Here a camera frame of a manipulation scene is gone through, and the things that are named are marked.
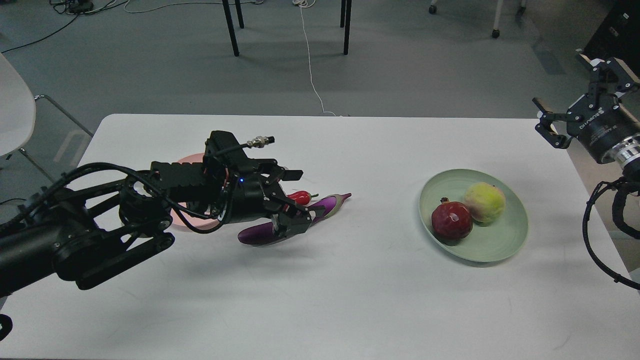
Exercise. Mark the red chili pepper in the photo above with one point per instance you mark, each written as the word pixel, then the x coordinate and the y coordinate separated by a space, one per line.
pixel 302 197

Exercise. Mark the black table leg right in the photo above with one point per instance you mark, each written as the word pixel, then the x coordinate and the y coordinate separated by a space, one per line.
pixel 345 23

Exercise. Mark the black equipment case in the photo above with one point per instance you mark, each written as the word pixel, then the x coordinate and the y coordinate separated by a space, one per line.
pixel 618 35

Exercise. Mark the purple eggplant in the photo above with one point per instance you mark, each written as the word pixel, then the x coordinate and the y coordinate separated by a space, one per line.
pixel 266 233

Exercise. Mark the white chair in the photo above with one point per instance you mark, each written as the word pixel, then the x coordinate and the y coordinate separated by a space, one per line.
pixel 18 111

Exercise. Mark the black table leg left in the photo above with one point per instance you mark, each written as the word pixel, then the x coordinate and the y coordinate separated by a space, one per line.
pixel 226 6

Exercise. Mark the red pomegranate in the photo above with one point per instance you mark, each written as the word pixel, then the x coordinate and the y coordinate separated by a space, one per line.
pixel 451 220

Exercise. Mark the black table leg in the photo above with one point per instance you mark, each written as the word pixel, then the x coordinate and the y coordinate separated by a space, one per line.
pixel 226 6
pixel 345 23

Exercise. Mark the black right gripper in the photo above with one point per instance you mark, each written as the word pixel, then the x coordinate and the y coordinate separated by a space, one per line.
pixel 605 128

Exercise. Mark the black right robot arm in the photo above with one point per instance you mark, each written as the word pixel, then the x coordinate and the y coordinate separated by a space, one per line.
pixel 625 186

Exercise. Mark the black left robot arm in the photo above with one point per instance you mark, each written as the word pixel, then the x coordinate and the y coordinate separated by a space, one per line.
pixel 102 219

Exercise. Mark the green plate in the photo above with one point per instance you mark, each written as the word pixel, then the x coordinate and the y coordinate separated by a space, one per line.
pixel 487 243

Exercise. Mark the white caster chair base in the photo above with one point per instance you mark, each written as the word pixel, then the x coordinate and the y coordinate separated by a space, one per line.
pixel 498 10

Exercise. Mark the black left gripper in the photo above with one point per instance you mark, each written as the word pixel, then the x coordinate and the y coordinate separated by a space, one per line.
pixel 243 191

